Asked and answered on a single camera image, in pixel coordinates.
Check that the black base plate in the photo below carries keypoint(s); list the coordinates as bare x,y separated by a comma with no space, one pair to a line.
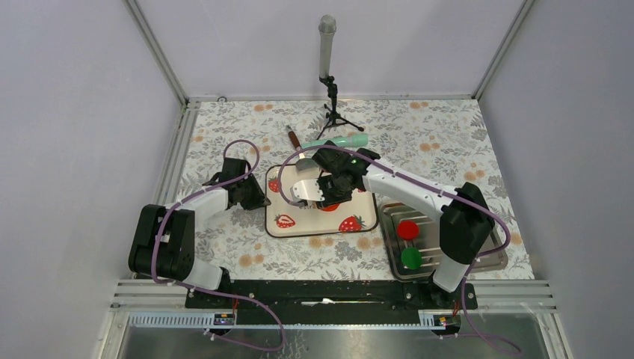
339,302

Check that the silver microphone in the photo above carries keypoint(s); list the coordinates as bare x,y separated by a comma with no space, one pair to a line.
327,29

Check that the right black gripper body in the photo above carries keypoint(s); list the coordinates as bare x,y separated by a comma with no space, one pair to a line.
333,192

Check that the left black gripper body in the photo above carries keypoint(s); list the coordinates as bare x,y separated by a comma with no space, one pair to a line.
250,195

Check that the green dough disc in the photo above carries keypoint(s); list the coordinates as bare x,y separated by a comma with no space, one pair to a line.
411,258

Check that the floral pattern table mat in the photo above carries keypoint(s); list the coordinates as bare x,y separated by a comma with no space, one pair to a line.
442,140

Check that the wooden handled metal scraper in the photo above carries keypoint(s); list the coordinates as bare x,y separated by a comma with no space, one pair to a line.
303,164

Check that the mint green rolling pin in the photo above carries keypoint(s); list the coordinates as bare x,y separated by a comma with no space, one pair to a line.
355,140

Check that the red dough disc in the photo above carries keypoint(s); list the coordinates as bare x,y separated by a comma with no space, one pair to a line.
407,230

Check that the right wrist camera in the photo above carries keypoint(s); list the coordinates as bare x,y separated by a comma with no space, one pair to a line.
307,191

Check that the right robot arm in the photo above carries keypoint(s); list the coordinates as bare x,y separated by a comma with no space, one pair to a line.
461,213

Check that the orange dough piece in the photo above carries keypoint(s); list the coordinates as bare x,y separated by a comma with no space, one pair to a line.
330,208

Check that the stainless steel tray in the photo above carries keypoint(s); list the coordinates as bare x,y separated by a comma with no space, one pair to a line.
427,242

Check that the strawberry print white tray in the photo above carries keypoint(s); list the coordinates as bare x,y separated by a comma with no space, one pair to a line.
283,220

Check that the black tripod mic stand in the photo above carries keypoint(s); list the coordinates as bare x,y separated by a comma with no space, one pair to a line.
333,117

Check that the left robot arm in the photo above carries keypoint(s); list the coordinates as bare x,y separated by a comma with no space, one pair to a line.
164,240

